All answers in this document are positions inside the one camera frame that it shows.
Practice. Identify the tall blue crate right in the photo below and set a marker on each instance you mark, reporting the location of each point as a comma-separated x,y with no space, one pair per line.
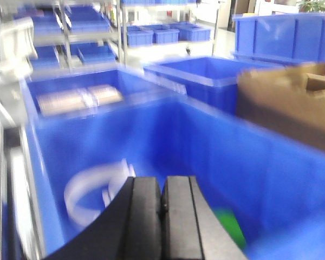
285,39

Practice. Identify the blue target bin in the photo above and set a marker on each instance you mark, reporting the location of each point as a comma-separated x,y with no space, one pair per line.
275,186

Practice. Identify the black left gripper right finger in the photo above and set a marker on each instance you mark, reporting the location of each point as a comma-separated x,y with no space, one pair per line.
190,228

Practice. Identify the packaged brown rolls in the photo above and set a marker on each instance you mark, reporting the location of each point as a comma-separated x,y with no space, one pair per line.
78,99

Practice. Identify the brown cardboard box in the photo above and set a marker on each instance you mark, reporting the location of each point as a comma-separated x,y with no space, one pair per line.
289,100

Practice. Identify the large blue empty bin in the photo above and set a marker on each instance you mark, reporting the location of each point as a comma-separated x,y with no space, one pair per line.
209,79

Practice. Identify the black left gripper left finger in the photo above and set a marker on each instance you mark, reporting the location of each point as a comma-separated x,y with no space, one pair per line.
129,228

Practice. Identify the white PVC pipe clamp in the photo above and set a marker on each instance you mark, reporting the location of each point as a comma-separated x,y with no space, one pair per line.
92,190

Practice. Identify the blue bin with packaged rolls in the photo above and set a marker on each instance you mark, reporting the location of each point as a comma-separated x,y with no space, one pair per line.
139,92

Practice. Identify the green object in bin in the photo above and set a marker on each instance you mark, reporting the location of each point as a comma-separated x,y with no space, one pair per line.
230,223

